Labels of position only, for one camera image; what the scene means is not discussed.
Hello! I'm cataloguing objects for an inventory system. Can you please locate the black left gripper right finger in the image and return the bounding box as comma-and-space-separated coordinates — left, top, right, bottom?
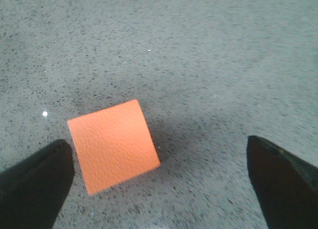
246, 136, 318, 229

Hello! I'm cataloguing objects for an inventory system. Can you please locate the orange foam cube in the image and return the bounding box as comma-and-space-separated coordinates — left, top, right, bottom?
68, 99, 160, 195

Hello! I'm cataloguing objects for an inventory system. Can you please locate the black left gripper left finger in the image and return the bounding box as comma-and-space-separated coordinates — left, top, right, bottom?
0, 140, 75, 229

